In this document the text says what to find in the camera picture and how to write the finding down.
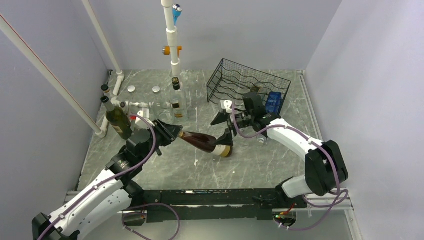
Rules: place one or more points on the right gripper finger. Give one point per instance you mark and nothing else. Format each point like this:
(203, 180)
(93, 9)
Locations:
(226, 139)
(220, 118)

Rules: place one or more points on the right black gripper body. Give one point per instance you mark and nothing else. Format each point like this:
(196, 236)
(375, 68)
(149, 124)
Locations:
(245, 119)

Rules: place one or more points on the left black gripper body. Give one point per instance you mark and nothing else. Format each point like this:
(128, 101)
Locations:
(159, 130)

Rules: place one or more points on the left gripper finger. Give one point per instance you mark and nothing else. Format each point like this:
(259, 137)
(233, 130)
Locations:
(169, 137)
(168, 129)

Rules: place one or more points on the dark gold-foil wine bottle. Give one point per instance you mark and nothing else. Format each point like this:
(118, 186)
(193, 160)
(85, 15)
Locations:
(206, 143)

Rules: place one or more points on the clear bottle dark label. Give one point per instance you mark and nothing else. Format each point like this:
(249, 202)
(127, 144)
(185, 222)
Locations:
(162, 106)

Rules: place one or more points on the clear square bottle black cap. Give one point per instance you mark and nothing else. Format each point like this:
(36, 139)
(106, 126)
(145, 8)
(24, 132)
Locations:
(178, 100)

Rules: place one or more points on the clear slim bottle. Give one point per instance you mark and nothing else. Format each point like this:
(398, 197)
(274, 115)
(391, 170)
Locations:
(259, 90)

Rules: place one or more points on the dark green wine bottle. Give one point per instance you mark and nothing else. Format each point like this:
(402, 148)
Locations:
(117, 118)

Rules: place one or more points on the clear bottle silver cap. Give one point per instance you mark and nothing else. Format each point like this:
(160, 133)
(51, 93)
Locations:
(136, 105)

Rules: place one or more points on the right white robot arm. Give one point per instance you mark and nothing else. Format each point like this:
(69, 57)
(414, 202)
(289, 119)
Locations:
(325, 168)

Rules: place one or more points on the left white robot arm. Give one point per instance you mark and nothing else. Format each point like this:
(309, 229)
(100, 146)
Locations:
(113, 190)

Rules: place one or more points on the blue square glass bottle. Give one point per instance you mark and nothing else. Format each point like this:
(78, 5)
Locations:
(273, 102)

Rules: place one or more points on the blue pipe clip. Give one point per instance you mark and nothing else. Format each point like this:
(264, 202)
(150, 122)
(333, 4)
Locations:
(176, 12)

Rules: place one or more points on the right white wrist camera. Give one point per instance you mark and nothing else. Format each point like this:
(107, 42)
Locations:
(226, 106)

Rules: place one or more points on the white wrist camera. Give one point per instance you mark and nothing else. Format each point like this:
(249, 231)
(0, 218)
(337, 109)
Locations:
(140, 123)
(226, 106)

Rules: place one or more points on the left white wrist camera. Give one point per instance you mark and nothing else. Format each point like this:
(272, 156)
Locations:
(140, 123)

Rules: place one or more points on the black wire wine rack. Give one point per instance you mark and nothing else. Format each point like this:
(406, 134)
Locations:
(231, 80)

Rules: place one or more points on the white PVC pipe frame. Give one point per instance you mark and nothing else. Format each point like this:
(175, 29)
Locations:
(34, 59)

